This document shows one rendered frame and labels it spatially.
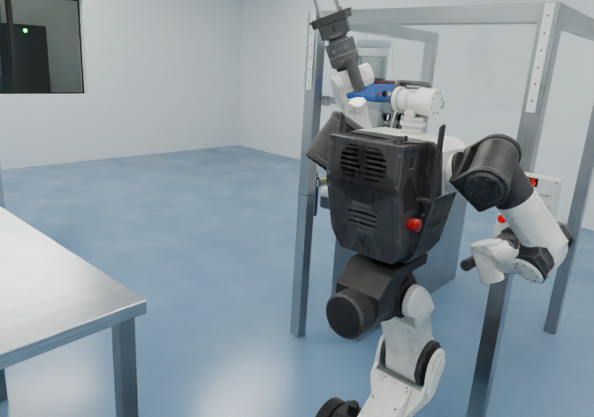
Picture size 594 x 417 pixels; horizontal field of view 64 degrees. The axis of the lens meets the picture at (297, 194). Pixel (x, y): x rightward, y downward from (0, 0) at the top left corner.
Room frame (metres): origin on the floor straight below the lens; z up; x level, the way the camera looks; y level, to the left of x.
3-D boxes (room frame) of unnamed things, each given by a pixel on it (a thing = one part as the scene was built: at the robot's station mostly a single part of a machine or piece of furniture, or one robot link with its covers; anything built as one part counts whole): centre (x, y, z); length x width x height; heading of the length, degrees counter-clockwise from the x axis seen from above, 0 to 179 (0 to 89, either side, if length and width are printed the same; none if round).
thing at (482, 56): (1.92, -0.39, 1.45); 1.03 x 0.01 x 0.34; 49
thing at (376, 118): (2.17, -0.36, 1.12); 0.22 x 0.11 x 0.20; 139
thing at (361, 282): (1.13, -0.22, 0.84); 0.28 x 0.13 x 0.18; 139
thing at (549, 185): (1.54, -0.78, 0.95); 0.17 x 0.06 x 0.26; 49
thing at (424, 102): (1.19, -0.28, 1.31); 0.10 x 0.07 x 0.09; 49
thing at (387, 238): (1.15, -0.24, 1.11); 0.34 x 0.30 x 0.36; 49
